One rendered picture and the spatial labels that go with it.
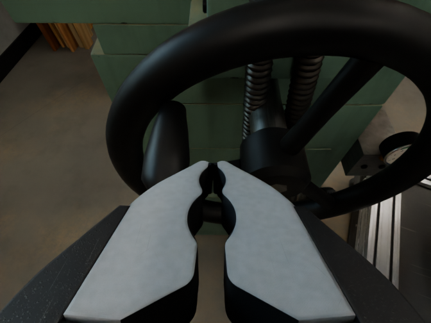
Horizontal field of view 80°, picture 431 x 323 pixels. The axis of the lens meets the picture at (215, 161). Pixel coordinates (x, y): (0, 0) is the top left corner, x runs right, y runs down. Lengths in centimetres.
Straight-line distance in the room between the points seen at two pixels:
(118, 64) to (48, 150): 110
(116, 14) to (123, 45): 4
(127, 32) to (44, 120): 127
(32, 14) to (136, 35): 12
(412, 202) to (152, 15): 98
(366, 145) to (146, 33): 42
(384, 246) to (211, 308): 58
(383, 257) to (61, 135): 141
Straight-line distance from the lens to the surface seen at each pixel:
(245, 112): 28
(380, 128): 61
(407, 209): 108
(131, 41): 37
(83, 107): 157
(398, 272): 95
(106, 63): 40
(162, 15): 35
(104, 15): 36
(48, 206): 129
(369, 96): 48
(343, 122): 51
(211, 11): 23
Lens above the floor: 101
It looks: 58 degrees down
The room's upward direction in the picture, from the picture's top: 1 degrees clockwise
